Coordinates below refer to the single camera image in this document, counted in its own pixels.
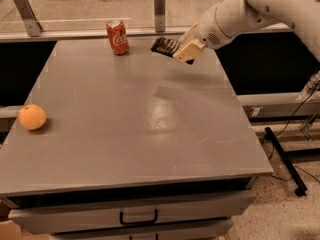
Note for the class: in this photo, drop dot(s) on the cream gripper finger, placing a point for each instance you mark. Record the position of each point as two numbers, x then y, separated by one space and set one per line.
190 35
189 51

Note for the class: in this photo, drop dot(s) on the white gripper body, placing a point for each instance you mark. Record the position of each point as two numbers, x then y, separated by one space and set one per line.
207 30

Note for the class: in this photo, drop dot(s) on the black rxbar chocolate bar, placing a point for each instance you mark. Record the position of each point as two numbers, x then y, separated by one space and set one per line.
166 46

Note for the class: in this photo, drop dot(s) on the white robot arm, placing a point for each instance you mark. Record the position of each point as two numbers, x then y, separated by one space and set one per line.
221 23

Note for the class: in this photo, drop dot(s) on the red coke can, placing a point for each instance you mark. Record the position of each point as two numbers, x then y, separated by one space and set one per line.
116 31

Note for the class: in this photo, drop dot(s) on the orange fruit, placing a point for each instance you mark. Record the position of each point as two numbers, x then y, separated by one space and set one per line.
32 117

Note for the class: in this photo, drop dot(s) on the black floor stand leg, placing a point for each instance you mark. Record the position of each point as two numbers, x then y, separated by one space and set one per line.
301 187

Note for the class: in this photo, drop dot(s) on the grey lower drawer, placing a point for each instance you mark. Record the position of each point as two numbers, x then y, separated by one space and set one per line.
190 230

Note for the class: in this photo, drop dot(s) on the grey drawer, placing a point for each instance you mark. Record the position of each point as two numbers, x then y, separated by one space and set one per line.
105 215
190 230

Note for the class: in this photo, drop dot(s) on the grey upper drawer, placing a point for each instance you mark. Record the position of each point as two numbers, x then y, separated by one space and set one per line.
105 215

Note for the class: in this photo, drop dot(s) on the middle metal railing bracket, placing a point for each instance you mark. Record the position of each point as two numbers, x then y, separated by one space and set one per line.
159 15

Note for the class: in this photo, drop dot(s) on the metal railing bracket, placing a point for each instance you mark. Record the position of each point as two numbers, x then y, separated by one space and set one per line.
32 26
159 15

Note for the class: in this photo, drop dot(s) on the left metal railing bracket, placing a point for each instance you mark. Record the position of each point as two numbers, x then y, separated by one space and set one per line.
32 26

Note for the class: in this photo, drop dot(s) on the black drawer handle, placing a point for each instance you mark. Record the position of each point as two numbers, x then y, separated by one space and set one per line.
148 219

